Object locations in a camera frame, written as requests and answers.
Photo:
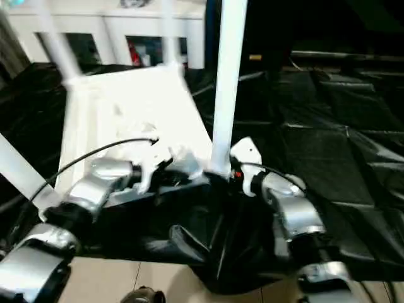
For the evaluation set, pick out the white plastic table leg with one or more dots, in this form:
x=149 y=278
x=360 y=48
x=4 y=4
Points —
x=25 y=170
x=227 y=82
x=57 y=44
x=170 y=31

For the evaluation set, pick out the small yellow label tag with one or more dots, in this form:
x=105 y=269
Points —
x=255 y=57

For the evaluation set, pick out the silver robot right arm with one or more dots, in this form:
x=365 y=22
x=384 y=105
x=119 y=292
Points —
x=293 y=214

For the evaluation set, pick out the shiny silver ornament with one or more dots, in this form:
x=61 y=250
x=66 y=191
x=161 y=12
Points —
x=136 y=2

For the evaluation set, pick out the white plastic table top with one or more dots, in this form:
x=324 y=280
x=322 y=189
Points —
x=132 y=107

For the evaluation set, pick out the dark grey bar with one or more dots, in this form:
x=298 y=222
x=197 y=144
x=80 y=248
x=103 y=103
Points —
x=350 y=57

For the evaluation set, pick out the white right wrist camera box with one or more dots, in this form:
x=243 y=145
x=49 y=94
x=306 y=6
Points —
x=247 y=154

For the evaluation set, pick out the white glass-door cabinet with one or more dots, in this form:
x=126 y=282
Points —
x=107 y=31

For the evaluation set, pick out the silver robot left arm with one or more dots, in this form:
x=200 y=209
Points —
x=82 y=208

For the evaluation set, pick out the black robot left foot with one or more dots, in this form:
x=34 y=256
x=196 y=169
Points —
x=142 y=295

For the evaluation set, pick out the black mat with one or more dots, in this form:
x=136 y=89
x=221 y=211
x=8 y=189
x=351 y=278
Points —
x=315 y=139

